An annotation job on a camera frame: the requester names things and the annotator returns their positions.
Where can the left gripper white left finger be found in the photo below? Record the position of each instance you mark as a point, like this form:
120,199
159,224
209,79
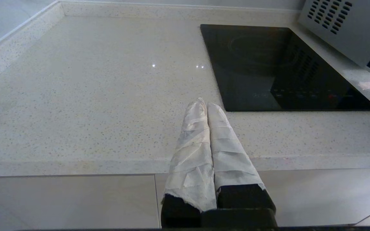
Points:
191,160

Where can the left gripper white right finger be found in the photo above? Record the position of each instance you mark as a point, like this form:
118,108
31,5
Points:
233,160

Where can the silver black microwave oven body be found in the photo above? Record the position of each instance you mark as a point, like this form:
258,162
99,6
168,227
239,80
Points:
355,32

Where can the black induction cooktop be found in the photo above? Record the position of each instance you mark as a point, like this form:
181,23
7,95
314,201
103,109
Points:
262,67

